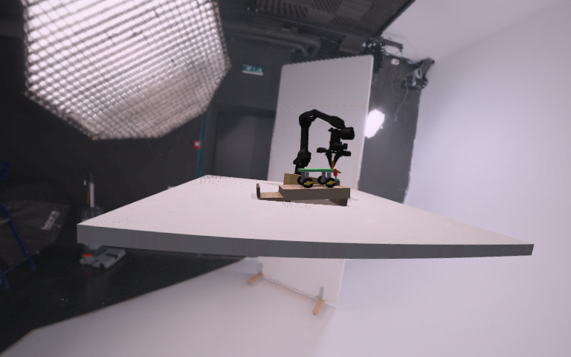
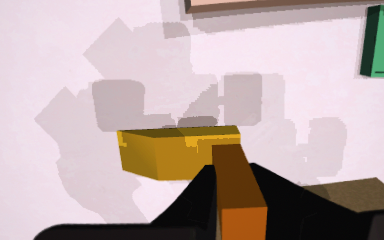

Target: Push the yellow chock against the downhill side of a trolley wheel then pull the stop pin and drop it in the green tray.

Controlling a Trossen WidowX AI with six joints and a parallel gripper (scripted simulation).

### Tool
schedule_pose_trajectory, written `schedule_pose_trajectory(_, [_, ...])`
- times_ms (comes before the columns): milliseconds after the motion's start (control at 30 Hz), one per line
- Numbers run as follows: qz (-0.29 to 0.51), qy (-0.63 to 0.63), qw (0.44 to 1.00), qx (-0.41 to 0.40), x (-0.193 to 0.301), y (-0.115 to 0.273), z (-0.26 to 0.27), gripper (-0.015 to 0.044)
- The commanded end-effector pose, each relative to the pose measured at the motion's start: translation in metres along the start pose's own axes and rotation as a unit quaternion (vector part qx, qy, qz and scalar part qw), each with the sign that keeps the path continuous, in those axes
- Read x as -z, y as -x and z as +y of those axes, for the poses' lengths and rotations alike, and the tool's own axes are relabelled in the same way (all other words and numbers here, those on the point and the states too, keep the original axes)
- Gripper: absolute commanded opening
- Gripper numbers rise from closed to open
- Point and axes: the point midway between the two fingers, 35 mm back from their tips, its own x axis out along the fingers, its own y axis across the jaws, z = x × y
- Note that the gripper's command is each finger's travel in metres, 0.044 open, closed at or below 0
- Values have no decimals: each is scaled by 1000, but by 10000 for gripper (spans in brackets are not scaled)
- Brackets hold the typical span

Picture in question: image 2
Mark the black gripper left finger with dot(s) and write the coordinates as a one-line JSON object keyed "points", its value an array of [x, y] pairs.
{"points": [[192, 216]]}

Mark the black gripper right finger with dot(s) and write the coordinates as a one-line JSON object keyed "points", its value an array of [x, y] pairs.
{"points": [[294, 213]]}

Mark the green tray rim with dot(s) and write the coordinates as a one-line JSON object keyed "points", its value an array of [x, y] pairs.
{"points": [[371, 42]]}

